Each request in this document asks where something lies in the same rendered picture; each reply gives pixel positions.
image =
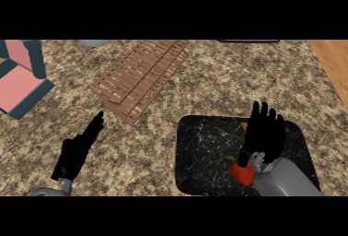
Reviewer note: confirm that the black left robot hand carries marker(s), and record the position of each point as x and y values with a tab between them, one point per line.
73	155

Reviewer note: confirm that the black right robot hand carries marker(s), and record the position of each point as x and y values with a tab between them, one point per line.
264	135

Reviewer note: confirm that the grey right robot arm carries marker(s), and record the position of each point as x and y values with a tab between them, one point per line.
283	176

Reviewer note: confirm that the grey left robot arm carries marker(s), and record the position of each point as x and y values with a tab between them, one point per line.
56	189

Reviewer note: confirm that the orange croissant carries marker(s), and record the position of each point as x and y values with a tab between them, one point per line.
243	125

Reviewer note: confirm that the black marbled tray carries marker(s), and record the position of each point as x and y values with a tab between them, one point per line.
203	153

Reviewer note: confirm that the brown wooden tiered shelf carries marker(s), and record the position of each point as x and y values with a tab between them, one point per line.
137	76

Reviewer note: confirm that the pink and teal box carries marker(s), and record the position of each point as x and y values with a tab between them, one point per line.
20	78

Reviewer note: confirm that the dark flat appliance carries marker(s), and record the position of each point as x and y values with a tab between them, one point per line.
249	41

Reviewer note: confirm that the grey round object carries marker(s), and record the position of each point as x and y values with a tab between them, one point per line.
93	42

